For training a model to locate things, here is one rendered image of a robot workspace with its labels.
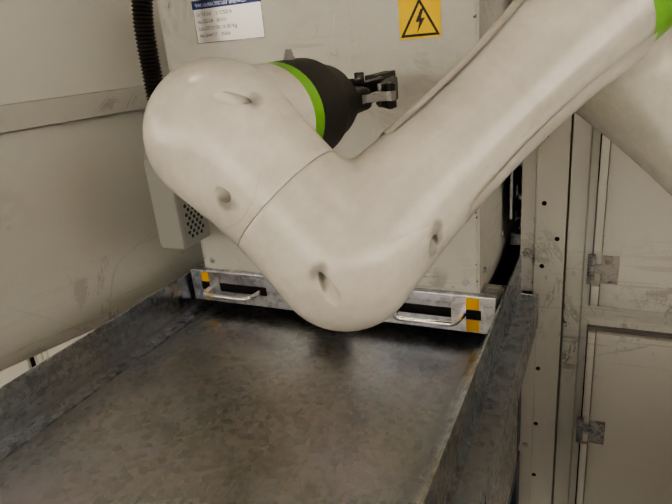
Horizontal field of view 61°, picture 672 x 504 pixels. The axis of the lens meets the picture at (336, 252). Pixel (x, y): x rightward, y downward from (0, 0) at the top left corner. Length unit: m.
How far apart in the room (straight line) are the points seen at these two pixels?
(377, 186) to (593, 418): 0.82
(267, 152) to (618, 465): 0.95
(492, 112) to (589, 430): 0.81
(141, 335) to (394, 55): 0.59
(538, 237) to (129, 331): 0.68
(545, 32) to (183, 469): 0.58
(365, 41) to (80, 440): 0.64
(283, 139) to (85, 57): 0.75
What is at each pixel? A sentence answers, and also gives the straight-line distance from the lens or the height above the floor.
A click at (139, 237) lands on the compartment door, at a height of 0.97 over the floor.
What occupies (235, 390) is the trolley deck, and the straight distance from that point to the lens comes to 0.83.
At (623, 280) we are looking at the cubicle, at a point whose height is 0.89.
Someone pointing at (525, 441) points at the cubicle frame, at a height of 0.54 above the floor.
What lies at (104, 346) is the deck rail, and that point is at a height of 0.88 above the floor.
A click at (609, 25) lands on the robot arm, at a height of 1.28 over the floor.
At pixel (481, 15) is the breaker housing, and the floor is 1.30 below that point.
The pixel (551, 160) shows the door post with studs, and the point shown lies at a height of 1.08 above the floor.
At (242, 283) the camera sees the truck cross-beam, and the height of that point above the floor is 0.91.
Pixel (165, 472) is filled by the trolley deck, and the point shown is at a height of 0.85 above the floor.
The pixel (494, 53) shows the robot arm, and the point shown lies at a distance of 0.47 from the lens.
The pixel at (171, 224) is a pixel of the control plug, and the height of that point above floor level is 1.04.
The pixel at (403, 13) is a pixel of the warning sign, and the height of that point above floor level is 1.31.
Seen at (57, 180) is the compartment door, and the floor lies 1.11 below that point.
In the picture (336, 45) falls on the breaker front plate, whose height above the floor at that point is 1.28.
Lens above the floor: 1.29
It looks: 20 degrees down
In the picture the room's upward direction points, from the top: 5 degrees counter-clockwise
